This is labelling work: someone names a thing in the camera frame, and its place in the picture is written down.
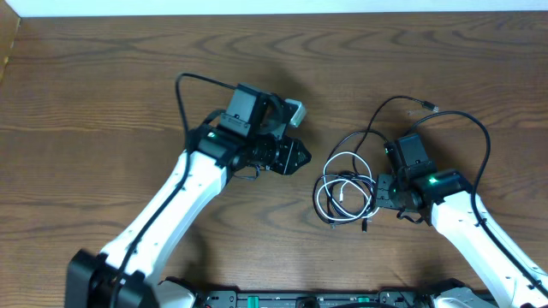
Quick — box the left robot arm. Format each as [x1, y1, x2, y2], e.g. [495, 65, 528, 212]
[64, 84, 312, 307]

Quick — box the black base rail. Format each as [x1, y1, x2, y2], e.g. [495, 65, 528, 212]
[170, 287, 502, 308]

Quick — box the short black usb cable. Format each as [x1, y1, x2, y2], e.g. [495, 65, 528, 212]
[312, 170, 378, 234]

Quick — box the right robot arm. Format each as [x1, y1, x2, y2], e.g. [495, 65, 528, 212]
[374, 133, 547, 307]

